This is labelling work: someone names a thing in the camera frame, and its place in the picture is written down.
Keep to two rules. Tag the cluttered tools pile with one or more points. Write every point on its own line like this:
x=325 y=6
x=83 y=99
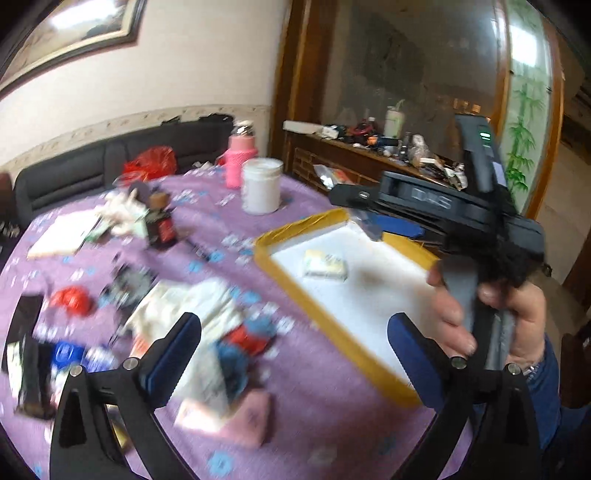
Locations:
x=415 y=152

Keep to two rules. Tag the person's right forearm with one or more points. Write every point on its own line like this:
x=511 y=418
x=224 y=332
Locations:
x=549 y=406

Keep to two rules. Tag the white cotton work glove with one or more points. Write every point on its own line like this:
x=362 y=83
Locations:
x=122 y=214

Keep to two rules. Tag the blue cloth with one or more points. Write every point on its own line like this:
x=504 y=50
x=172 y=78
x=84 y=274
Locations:
x=231 y=369

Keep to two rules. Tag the bamboo painted glass panel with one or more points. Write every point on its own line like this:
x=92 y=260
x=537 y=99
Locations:
x=526 y=115

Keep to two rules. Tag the black ink bottle with cork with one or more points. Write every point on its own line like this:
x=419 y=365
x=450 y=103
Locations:
x=161 y=226

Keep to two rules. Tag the black sofa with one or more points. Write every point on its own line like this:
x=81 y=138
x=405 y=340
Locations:
x=69 y=175

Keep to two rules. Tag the white flat box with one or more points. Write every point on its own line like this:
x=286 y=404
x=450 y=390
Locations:
x=302 y=127

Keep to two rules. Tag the wooden framed glass partition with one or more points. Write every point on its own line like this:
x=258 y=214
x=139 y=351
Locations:
x=295 y=69

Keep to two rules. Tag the framed painting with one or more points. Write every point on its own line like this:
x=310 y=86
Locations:
x=69 y=27

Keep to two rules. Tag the black smartphone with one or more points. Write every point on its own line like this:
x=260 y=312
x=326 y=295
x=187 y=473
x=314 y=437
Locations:
x=25 y=318

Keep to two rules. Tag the black packet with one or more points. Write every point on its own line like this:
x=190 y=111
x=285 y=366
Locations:
x=37 y=378

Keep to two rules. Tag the pink knit sleeved bottle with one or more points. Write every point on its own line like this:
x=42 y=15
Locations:
x=238 y=161

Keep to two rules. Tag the silver wristwatch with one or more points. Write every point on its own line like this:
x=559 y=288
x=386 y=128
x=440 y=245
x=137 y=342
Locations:
x=532 y=369

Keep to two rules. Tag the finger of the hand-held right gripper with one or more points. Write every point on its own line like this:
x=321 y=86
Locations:
x=355 y=194
x=404 y=228

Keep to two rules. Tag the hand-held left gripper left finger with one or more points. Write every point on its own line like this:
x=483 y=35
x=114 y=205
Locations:
x=175 y=355

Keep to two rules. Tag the white bottle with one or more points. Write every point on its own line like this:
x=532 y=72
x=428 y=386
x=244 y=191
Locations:
x=395 y=122

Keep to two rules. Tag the grey grinding disc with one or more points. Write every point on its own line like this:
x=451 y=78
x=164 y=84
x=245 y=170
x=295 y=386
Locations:
x=139 y=191

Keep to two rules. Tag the white cloth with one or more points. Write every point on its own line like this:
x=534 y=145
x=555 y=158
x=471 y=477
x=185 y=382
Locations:
x=184 y=304

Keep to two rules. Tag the open paper booklet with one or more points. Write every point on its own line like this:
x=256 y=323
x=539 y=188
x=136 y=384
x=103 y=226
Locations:
x=60 y=235

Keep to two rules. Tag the pink packet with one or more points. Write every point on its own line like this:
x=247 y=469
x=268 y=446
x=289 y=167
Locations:
x=231 y=415

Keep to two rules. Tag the white plastic jar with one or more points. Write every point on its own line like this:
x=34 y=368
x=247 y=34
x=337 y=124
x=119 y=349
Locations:
x=261 y=189

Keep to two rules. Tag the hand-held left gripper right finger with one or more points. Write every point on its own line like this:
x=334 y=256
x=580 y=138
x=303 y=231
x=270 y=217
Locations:
x=408 y=355

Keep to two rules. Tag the black pen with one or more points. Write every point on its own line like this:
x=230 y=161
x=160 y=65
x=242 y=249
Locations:
x=198 y=250

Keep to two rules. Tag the grey electric motor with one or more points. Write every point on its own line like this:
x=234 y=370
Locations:
x=131 y=286

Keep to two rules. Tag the large red plastic bag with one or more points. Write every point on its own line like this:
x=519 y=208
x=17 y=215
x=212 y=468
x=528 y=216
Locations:
x=150 y=164

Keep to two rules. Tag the clear plastic bag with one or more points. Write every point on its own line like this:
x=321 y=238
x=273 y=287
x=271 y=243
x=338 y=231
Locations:
x=332 y=175

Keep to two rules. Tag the yellow rimmed white tray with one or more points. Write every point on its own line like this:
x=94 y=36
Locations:
x=369 y=295

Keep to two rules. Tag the small red plastic bag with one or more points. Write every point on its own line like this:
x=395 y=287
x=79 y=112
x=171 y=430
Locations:
x=69 y=300
x=247 y=339

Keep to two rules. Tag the person's right hand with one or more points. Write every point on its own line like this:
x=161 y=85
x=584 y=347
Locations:
x=526 y=318

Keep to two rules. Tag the purple floral tablecloth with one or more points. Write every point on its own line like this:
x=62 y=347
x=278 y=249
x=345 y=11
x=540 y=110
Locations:
x=300 y=438

